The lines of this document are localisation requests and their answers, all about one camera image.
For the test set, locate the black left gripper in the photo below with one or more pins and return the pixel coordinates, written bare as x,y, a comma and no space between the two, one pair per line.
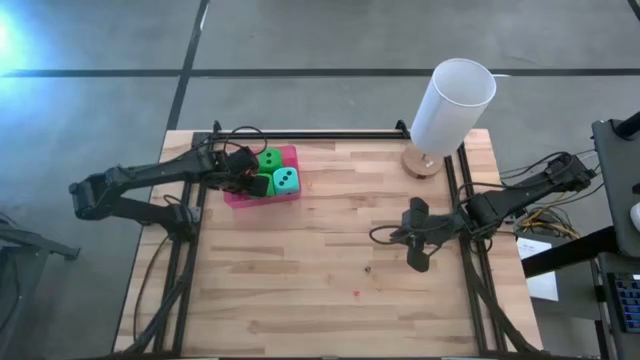
222,172

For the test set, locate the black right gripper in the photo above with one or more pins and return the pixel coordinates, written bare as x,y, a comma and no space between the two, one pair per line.
425,227

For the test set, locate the large cyan foam die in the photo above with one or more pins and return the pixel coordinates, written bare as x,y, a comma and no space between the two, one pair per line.
286,181

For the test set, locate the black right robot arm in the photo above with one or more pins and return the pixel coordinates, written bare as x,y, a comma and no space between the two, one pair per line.
525,195

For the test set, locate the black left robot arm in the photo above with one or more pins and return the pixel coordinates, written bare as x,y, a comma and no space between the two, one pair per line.
130,175

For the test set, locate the pink translucent plastic bin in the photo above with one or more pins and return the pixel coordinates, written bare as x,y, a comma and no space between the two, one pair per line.
290,200

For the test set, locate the round wooden lamp base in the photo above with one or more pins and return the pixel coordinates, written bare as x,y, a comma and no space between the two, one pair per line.
417,167

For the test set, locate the white cylindrical lamp shade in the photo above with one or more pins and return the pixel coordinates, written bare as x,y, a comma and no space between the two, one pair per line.
450,115

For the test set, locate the white paper sheet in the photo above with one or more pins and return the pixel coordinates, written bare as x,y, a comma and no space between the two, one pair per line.
542,290

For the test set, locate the black desk bar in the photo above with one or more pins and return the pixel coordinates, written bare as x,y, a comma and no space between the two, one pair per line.
565,252

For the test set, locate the grey desk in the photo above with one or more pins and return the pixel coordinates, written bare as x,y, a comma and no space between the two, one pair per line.
615,175

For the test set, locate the black stand legs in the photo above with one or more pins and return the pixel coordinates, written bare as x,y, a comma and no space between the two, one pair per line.
45,245

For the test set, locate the keyboard with coloured keys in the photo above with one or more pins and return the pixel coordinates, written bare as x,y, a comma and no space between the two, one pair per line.
627,305

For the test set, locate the black aluminium table frame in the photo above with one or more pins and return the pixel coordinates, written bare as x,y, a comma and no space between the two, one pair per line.
325,134

